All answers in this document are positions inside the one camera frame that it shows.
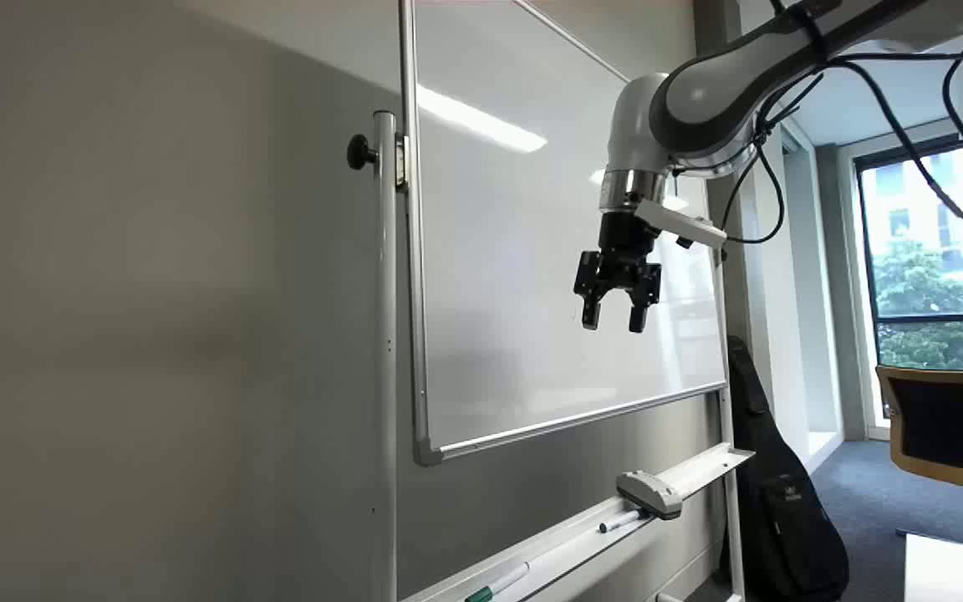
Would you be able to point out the black guitar bag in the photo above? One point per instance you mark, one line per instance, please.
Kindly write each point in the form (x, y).
(785, 514)

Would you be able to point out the white marker with black cap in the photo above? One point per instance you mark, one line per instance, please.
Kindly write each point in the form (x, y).
(619, 521)

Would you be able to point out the grey whiteboard eraser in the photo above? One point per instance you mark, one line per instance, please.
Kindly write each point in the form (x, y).
(650, 494)

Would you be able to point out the grey whiteboard stand post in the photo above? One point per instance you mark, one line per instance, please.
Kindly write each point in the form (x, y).
(726, 369)
(384, 369)

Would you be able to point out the black stand knob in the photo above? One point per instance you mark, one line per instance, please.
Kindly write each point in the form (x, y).
(363, 151)

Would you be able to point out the white whiteboard tray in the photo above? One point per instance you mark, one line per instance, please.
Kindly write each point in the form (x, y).
(568, 547)

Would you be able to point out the black framed window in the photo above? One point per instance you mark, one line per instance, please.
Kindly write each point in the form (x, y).
(927, 278)

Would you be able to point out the green marker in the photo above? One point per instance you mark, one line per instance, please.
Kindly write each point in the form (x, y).
(497, 582)

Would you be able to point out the white whiteboard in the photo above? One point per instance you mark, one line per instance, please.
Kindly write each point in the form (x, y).
(503, 278)

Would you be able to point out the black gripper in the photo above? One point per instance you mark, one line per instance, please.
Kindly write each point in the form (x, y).
(619, 257)

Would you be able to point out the white table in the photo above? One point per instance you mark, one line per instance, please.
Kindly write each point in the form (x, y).
(954, 569)

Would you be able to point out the wooden chair with black seat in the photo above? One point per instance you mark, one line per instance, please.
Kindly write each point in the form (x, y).
(950, 428)

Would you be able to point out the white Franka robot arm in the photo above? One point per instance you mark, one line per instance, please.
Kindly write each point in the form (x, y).
(704, 89)

